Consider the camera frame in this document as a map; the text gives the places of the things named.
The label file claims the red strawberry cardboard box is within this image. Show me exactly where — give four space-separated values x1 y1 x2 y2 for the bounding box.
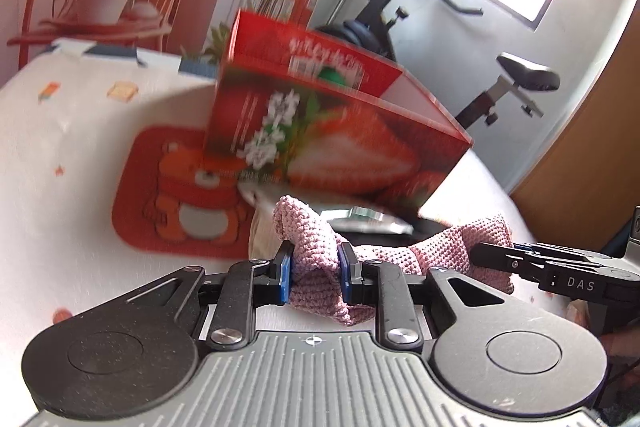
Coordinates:
203 11 472 215

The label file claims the red bear mat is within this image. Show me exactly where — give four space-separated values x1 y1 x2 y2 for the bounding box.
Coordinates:
112 126 254 259

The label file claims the white packaged item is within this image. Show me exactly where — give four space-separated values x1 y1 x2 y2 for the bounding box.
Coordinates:
236 181 417 235

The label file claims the pink knitted cloth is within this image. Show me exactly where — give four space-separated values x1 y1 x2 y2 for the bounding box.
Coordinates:
271 194 516 327

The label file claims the black exercise bike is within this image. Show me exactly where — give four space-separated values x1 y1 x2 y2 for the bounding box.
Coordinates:
311 0 561 130

